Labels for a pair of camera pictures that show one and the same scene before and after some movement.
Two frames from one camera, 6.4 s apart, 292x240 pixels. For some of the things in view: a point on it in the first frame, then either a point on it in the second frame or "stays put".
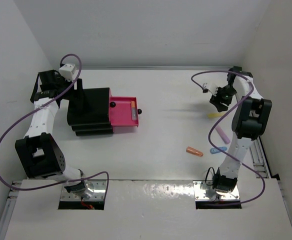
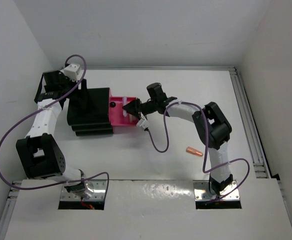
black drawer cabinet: [88, 112] stays put
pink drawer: [121, 114] stays put
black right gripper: [218, 102] → [134, 108]
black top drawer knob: [112, 104] stays put
